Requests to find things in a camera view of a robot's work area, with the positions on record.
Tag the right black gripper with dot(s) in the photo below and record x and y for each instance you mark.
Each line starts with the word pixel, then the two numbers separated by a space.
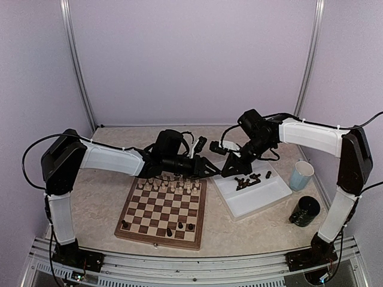
pixel 239 167

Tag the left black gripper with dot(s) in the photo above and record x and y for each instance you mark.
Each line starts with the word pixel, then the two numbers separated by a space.
pixel 199 167

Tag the white plastic tray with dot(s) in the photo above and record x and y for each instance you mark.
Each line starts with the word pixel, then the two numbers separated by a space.
pixel 243 196

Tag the wooden chess board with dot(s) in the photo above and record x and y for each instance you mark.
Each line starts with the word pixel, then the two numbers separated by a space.
pixel 155 204

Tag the black chess rook corner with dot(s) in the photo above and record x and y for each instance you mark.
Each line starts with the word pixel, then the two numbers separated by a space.
pixel 124 225

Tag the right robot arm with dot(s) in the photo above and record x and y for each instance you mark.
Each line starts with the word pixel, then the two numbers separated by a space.
pixel 346 147

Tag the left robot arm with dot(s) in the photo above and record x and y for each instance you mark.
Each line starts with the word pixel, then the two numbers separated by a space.
pixel 70 154

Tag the light blue mug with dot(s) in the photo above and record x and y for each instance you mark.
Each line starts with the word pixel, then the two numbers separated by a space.
pixel 301 175

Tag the dark green mug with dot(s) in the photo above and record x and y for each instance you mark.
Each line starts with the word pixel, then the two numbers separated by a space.
pixel 306 210

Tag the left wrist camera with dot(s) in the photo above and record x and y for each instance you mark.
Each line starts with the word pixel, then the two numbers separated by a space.
pixel 198 146

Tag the front aluminium rail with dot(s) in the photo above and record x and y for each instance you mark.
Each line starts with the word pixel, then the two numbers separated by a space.
pixel 118 269

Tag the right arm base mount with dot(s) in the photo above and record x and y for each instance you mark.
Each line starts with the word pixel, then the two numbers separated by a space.
pixel 305 258

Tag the right aluminium frame post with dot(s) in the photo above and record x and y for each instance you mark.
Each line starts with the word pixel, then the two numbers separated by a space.
pixel 309 65

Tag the aluminium frame post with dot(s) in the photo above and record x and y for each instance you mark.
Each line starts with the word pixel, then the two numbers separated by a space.
pixel 70 35
pixel 309 65

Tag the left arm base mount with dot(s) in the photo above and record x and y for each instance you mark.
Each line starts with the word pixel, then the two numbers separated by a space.
pixel 80 259

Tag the left aluminium frame post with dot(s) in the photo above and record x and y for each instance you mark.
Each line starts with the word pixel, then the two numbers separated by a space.
pixel 70 35

